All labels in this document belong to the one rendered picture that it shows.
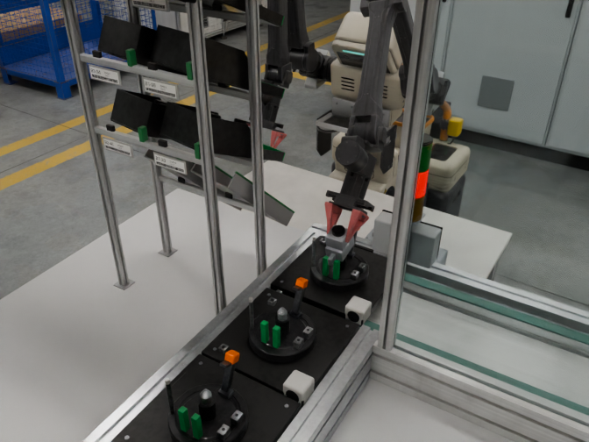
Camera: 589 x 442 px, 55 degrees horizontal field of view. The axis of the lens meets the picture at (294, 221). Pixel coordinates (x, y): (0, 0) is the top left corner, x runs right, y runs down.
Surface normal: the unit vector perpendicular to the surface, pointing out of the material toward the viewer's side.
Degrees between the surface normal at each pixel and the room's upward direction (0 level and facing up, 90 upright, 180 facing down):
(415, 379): 90
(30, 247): 0
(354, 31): 42
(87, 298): 0
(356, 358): 0
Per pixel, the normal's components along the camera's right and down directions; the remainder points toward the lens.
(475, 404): -0.52, 0.46
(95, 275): 0.00, -0.84
